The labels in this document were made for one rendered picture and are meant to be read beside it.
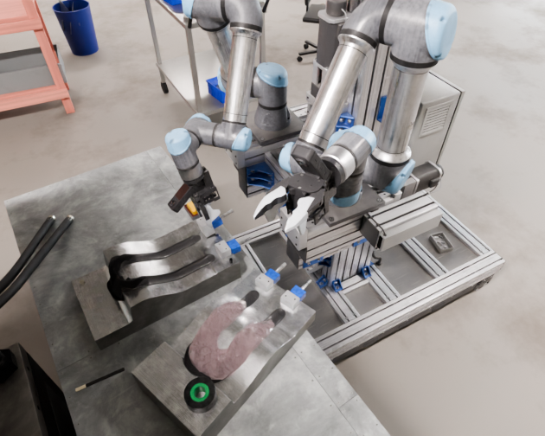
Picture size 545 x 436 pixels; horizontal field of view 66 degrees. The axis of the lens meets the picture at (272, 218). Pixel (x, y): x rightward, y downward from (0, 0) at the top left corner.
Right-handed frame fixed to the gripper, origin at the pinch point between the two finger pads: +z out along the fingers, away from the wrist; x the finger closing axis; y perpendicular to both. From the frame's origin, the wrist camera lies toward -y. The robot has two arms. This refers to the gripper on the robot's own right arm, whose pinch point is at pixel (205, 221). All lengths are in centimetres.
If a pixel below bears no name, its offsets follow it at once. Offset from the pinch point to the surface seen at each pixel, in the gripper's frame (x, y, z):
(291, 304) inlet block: -40.2, 6.9, 12.5
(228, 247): -12.9, 1.3, 4.3
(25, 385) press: -14, -71, 8
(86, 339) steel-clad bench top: -11, -51, 8
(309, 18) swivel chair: 237, 217, 47
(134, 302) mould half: -17.6, -32.7, -1.5
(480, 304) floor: -41, 115, 118
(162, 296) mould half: -18.2, -25.1, 1.9
